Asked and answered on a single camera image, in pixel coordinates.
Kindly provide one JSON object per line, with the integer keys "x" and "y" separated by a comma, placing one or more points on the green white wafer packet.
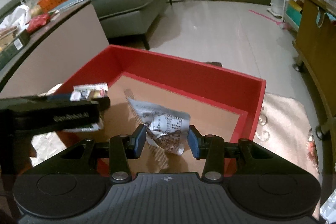
{"x": 91, "y": 92}

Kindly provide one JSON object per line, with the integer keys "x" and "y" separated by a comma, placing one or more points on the grey curved side table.
{"x": 55, "y": 52}

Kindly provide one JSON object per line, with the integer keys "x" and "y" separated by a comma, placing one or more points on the white snack packet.
{"x": 166, "y": 129}

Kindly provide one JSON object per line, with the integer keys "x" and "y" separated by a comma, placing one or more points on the grey sofa ottoman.
{"x": 126, "y": 18}

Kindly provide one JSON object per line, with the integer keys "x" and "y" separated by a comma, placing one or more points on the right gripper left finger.
{"x": 121, "y": 149}

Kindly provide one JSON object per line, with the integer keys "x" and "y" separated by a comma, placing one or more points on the wooden cabinet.
{"x": 315, "y": 45}

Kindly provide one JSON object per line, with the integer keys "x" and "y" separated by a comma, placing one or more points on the red packet on table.
{"x": 39, "y": 21}

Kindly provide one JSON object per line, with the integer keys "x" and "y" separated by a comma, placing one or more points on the white plastic bag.
{"x": 20, "y": 18}

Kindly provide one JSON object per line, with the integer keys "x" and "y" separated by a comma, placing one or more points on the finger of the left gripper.
{"x": 104, "y": 102}

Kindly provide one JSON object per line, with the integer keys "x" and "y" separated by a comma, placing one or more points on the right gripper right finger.
{"x": 211, "y": 148}

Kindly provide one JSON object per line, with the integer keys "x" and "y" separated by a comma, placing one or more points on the floral silver tablecloth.
{"x": 283, "y": 126}

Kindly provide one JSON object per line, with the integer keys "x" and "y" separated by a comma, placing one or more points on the dark green box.
{"x": 12, "y": 49}

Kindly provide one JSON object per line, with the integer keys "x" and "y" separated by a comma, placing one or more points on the red cardboard box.
{"x": 219, "y": 101}

